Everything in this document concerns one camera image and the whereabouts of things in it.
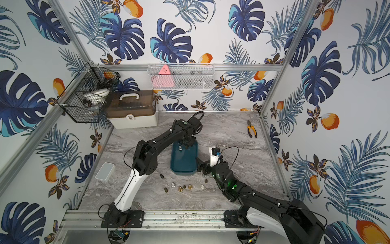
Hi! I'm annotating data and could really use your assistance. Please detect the white storage case brown lid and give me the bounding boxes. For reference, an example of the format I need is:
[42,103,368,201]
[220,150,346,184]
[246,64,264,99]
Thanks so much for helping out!
[105,90,158,129]

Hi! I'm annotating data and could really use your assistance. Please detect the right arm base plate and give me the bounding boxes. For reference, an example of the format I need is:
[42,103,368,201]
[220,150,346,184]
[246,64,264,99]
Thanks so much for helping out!
[222,210,263,229]

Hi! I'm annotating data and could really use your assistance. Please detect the black wire basket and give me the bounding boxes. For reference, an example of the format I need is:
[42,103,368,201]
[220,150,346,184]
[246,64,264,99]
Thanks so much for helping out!
[56,63,120,124]

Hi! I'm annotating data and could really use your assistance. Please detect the teal plastic storage box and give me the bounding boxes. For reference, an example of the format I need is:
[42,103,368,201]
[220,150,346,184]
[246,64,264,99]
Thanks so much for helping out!
[170,141,198,175]

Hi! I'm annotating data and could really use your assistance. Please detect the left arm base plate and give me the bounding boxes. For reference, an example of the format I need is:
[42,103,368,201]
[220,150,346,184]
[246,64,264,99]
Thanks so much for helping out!
[101,209,145,229]

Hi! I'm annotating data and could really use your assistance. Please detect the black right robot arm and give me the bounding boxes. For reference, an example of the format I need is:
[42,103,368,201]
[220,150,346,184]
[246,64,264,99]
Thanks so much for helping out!
[197,159,325,244]

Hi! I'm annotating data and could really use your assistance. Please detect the orange black pliers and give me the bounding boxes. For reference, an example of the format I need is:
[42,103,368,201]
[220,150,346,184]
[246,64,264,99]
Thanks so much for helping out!
[247,120,258,138]

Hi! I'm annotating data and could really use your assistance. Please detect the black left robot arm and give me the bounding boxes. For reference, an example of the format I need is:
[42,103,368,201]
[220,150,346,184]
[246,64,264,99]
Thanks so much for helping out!
[114,115,203,212]

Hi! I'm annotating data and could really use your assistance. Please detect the white mesh wall shelf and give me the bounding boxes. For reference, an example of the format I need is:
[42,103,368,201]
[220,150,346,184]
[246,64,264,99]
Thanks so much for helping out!
[147,63,215,89]

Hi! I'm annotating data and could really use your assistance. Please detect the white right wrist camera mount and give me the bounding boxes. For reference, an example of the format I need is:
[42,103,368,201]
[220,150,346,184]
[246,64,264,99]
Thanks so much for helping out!
[209,147,220,167]

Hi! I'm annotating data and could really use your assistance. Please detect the aluminium front rail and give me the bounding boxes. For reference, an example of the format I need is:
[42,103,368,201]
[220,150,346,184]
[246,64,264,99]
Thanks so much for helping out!
[60,210,258,231]

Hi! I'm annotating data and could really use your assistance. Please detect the pink triangle card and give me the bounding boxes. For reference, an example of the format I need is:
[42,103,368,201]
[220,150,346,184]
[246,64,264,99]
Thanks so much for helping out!
[151,65,175,88]

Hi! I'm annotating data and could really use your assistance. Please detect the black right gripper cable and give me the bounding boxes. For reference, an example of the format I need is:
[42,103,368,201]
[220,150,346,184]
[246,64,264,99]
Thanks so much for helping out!
[217,145,240,168]

